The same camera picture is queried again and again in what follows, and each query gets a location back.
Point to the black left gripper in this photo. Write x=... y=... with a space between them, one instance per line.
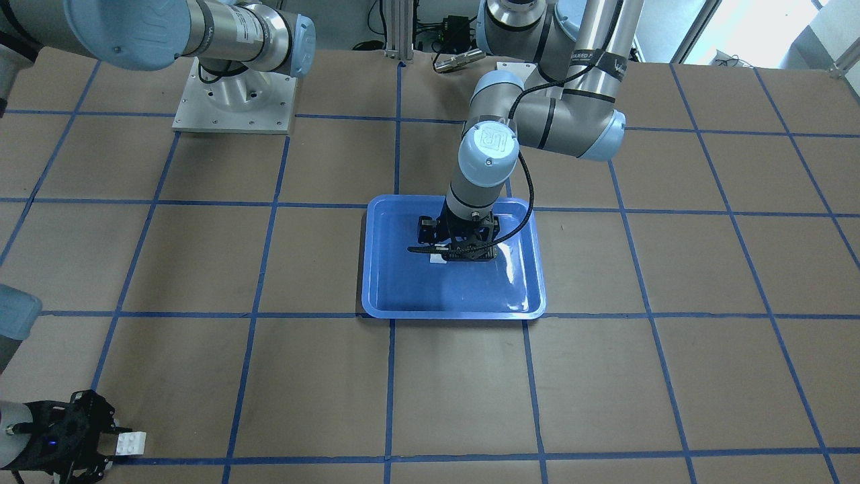
x=426 y=229

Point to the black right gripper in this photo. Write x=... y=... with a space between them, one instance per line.
x=86 y=407

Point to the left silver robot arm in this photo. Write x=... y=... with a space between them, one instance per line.
x=580 y=53

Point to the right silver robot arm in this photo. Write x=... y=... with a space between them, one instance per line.
x=227 y=37

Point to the black electronics box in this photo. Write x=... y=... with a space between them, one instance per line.
x=455 y=36

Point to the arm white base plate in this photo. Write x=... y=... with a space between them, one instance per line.
x=521 y=69
x=248 y=103

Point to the aluminium frame post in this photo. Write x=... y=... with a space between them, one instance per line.
x=399 y=29

